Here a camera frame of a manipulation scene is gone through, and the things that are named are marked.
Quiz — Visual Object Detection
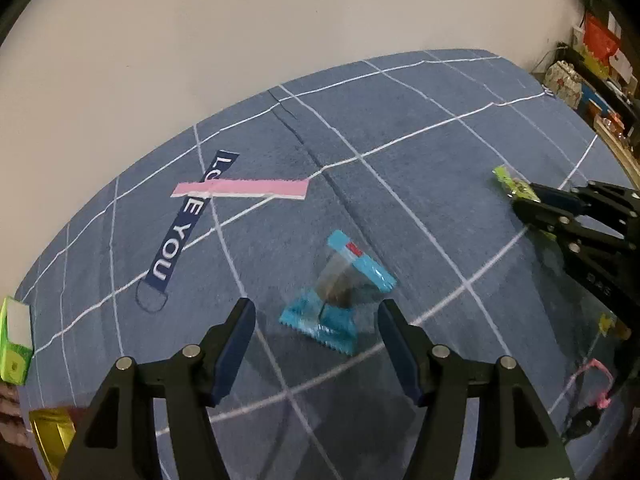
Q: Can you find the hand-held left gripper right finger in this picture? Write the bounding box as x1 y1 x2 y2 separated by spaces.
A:
377 299 576 480

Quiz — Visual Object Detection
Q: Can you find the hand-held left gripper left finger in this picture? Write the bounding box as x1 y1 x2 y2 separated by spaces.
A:
57 298 256 480

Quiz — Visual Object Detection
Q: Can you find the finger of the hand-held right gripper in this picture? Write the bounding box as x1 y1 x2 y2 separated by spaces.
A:
511 200 640 261
530 182 640 228

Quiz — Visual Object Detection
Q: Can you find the green candy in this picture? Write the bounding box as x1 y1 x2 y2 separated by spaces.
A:
492 166 541 203

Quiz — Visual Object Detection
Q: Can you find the blue candy wrapper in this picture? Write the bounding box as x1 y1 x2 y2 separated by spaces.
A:
278 230 398 357

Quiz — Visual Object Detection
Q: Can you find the gold and maroon tin box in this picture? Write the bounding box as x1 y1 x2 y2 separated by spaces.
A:
29 406 78 471

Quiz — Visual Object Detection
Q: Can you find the wooden shelf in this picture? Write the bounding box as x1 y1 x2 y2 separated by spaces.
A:
530 10 640 181

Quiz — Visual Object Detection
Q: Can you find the floral pouch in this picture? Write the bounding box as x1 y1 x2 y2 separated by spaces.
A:
544 60 585 108

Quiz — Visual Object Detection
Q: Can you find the navy label strip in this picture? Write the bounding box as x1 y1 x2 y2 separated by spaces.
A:
135 150 241 313

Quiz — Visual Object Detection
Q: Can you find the pink tape strip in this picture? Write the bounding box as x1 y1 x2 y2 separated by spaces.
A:
171 177 310 202

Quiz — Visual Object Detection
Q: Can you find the red box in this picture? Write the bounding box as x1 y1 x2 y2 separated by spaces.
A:
582 15 623 71

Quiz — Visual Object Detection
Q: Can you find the green tissue pack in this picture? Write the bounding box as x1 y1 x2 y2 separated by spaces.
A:
0 296 35 386

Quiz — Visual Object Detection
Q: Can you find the pink cord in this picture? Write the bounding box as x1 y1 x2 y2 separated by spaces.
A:
570 358 615 408

